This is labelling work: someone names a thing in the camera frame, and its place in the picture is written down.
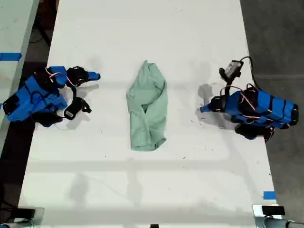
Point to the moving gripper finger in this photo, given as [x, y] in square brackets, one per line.
[209, 110]
[92, 79]

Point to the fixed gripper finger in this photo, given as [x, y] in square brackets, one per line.
[93, 74]
[207, 106]

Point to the pale green T-shirt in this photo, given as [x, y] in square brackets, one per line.
[147, 104]

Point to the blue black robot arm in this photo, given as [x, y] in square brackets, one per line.
[268, 109]
[35, 97]

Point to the long blue tape strip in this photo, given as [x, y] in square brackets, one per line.
[10, 56]

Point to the white side table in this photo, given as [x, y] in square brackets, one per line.
[12, 28]

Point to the short blue tape strip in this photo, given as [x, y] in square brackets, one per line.
[269, 195]

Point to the small black box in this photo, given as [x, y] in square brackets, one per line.
[26, 213]
[273, 210]

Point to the tiny black clip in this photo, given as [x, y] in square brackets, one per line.
[154, 226]

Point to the grey metal pipe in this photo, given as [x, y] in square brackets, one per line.
[285, 223]
[16, 224]

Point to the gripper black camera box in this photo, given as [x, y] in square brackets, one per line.
[74, 109]
[232, 69]

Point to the shiny metal bracket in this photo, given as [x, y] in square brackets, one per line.
[257, 217]
[39, 216]

